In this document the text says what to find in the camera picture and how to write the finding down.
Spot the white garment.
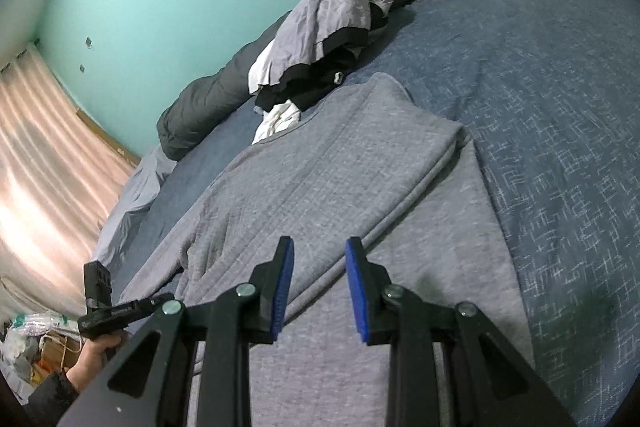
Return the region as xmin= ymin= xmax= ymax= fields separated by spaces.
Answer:
xmin=251 ymin=101 xmax=303 ymax=145

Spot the person's left forearm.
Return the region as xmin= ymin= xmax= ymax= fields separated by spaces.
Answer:
xmin=22 ymin=369 xmax=82 ymax=424

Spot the person's left hand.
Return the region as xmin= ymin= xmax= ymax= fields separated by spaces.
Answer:
xmin=66 ymin=332 xmax=126 ymax=394

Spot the blue bed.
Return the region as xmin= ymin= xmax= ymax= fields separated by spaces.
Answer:
xmin=120 ymin=0 xmax=640 ymax=427

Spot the pink curtain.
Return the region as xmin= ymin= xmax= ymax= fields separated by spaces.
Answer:
xmin=0 ymin=44 xmax=138 ymax=323

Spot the cardboard box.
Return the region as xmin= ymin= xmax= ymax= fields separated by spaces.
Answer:
xmin=30 ymin=332 xmax=83 ymax=383

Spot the grey sweater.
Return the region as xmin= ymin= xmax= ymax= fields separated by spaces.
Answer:
xmin=117 ymin=72 xmax=536 ymax=427

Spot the black garment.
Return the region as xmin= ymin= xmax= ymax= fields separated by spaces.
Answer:
xmin=255 ymin=42 xmax=368 ymax=112

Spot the white plastic bag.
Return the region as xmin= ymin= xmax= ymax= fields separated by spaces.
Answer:
xmin=0 ymin=312 xmax=68 ymax=358

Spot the wooden window frame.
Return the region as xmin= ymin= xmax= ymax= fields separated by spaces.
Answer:
xmin=75 ymin=107 xmax=143 ymax=168

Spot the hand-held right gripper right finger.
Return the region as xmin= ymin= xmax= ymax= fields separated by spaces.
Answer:
xmin=345 ymin=236 xmax=576 ymax=427

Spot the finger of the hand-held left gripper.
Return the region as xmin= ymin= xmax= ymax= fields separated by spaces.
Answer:
xmin=127 ymin=292 xmax=176 ymax=324

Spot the pile of grey black clothes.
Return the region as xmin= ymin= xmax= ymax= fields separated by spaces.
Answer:
xmin=247 ymin=0 xmax=396 ymax=95

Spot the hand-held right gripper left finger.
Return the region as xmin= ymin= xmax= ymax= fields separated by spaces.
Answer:
xmin=57 ymin=236 xmax=295 ymax=427

